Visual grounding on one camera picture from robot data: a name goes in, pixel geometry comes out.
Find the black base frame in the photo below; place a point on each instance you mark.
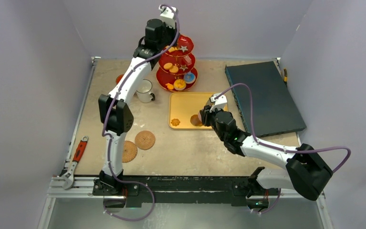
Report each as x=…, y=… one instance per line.
x=135, y=190

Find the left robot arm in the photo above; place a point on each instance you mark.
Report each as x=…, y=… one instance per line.
x=115, y=114

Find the white star cookie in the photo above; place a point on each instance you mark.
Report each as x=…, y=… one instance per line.
x=183, y=49

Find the blue iced donut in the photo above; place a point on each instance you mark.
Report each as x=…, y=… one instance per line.
x=189, y=78

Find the yellow iced donut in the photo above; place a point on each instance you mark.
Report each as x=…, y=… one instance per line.
x=179, y=84

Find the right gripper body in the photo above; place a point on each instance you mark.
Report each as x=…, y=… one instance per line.
x=207, y=115

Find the orange mug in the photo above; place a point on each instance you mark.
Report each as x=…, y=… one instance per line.
x=118, y=79

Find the yellow serving tray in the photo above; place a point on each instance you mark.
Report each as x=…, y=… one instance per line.
x=182, y=105

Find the brown star cookie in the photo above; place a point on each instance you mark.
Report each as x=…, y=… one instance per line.
x=184, y=68

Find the flower shaped cookie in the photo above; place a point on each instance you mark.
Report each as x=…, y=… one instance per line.
x=175, y=122

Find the square cracker biscuit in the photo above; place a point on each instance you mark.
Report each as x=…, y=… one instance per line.
x=172, y=49

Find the silver wrench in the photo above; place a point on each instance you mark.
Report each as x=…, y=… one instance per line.
x=69, y=175

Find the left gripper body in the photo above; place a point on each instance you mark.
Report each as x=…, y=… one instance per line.
x=169, y=36

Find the yellow handled screwdriver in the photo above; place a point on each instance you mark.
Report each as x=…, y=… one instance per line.
x=285, y=76

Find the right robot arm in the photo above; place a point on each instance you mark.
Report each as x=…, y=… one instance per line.
x=305, y=171

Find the round orange cookie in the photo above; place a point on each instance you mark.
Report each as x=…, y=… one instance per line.
x=174, y=69
x=168, y=65

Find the orange fish shaped cookie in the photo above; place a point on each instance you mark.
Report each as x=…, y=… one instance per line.
x=169, y=86

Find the red three-tier cake stand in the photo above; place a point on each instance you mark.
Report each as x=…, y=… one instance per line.
x=164, y=76

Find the white ribbed mug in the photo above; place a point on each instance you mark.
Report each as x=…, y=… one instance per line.
x=144, y=91

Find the pink cake slice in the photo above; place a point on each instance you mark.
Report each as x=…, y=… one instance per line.
x=187, y=60

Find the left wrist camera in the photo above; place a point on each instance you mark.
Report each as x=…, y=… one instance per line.
x=169, y=15

